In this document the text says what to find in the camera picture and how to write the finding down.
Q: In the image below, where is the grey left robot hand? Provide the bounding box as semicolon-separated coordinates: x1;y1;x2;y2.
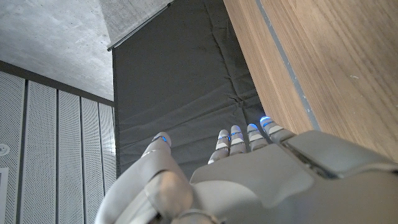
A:
95;116;398;224

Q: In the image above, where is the wooden table edge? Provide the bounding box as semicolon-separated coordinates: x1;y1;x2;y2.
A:
254;0;322;131

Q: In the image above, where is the black backdrop curtain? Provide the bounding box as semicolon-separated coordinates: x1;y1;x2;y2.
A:
107;0;272;180

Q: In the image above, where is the backdrop frame pole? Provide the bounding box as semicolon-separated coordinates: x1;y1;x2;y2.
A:
106;1;174;52

